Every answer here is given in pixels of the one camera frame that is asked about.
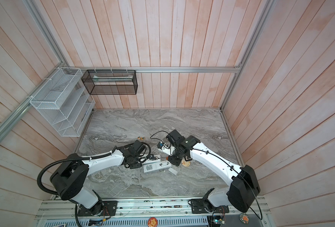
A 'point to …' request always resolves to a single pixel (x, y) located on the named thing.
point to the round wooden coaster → (185, 163)
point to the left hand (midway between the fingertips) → (136, 160)
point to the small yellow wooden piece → (141, 138)
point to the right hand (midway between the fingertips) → (172, 157)
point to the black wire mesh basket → (110, 82)
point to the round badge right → (244, 218)
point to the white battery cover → (173, 170)
